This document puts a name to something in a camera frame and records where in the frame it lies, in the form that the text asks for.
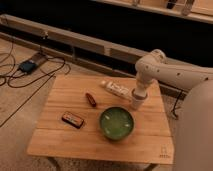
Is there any wooden table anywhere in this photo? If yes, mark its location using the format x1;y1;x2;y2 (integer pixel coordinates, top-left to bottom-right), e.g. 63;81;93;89
27;75;174;165

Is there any green ceramic bowl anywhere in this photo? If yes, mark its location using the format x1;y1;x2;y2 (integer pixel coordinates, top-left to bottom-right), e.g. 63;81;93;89
99;107;134;141

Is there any black cable right side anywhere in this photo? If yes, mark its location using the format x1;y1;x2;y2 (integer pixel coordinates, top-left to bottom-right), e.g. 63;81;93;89
170;89;185;121

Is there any small red-brown object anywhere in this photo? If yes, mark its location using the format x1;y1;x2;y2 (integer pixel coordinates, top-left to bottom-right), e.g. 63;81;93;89
85;93;97;107

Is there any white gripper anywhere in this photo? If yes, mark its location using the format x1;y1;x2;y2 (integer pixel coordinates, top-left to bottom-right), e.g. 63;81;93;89
133;73;154;98

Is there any blue power adapter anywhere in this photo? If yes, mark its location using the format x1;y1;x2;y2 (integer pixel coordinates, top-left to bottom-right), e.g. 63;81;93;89
18;61;36;74

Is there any black rectangular box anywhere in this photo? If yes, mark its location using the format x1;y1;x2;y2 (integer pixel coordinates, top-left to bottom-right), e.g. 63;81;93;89
62;111;84;129

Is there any long metal rail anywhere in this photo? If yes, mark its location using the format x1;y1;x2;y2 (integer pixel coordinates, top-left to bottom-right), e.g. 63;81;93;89
0;13;213;101

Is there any white tube package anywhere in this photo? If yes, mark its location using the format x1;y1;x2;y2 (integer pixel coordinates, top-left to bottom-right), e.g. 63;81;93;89
101;80;131;100

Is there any black cable on floor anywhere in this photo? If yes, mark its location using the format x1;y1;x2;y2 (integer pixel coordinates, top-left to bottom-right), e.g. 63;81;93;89
0;39;72;128

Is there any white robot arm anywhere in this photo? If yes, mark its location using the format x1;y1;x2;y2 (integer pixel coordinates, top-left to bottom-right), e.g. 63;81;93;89
132;49;213;171

